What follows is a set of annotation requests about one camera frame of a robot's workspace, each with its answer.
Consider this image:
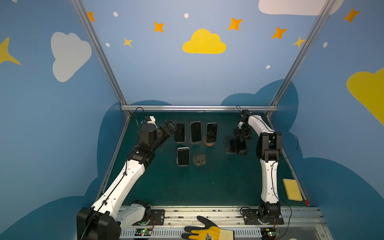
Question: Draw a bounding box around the silver phone front left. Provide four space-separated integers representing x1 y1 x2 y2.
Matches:
177 147 190 167

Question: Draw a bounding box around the green phone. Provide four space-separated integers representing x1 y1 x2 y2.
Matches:
224 135 237 154

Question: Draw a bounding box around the circuit board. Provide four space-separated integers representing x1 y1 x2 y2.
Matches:
134 229 153 237
260 228 279 240

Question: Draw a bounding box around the aluminium frame rail back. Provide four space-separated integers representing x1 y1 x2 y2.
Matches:
121 105 278 112

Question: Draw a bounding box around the dark phone on wooden stand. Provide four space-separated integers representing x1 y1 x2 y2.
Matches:
206 123 218 144

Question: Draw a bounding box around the yellow sponge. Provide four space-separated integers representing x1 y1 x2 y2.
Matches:
283 179 303 202

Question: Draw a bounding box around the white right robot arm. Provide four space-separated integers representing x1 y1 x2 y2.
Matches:
235 110 284 225

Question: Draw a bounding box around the pink phone back middle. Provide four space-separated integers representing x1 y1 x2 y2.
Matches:
190 121 202 143

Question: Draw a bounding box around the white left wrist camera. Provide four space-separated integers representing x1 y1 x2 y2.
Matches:
142 116 157 127

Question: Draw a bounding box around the left circuit board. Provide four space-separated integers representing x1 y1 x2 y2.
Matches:
134 229 153 237

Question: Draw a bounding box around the right circuit board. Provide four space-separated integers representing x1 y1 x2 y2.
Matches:
260 228 279 240

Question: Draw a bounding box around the black phone back left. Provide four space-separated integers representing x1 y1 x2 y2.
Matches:
174 123 186 143

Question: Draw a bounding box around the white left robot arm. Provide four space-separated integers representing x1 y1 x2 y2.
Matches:
77 116 177 240

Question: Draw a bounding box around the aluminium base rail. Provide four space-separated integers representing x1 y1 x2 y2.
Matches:
118 206 333 240

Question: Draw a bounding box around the yellow black work glove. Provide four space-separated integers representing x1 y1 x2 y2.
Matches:
181 216 235 240

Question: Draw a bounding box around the wooden ring phone stand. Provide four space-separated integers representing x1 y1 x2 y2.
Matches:
203 136 217 147

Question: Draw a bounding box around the grey stand front middle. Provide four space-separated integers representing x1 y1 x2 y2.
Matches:
193 154 206 167

